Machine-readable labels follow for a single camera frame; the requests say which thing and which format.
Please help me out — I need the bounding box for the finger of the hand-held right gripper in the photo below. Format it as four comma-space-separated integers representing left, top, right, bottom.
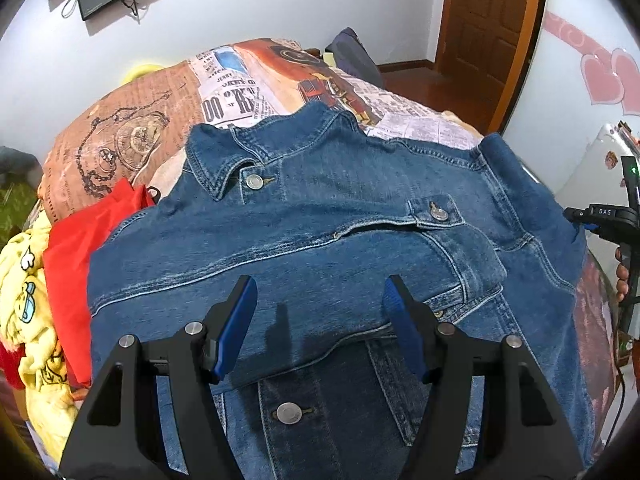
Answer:
563, 206, 594, 233

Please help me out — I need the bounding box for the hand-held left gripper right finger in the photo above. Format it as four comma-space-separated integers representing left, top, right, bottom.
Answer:
383, 275, 587, 480

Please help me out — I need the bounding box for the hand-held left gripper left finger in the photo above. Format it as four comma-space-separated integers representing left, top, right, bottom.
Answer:
59, 275, 259, 480

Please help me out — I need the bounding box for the blue denim jacket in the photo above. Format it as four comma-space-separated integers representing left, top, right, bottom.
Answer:
87, 101, 608, 480

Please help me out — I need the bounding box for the person's right hand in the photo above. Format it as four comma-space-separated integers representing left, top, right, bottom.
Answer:
615, 247, 631, 304

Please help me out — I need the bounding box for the red cloth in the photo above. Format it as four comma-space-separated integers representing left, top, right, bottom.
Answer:
42, 178, 157, 386

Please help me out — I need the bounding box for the brown wooden door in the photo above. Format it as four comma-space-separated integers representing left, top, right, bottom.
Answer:
434, 0, 543, 133

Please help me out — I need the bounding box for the yellow cartoon printed cloth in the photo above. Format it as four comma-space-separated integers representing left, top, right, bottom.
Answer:
0, 225, 81, 466

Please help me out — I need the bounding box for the newspaper and car printed blanket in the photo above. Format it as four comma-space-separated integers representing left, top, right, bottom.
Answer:
39, 37, 621, 411

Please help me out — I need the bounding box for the yellow pillow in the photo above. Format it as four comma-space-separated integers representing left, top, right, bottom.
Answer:
120, 62, 163, 83

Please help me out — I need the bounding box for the dark blue bag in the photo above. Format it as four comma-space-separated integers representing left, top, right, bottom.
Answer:
331, 27, 383, 86

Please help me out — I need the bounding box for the pink heart wall sticker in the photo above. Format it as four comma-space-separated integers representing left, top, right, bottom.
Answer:
544, 10, 640, 116

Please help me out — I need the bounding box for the black monitor cable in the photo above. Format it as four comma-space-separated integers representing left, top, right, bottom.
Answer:
61, 0, 151, 21

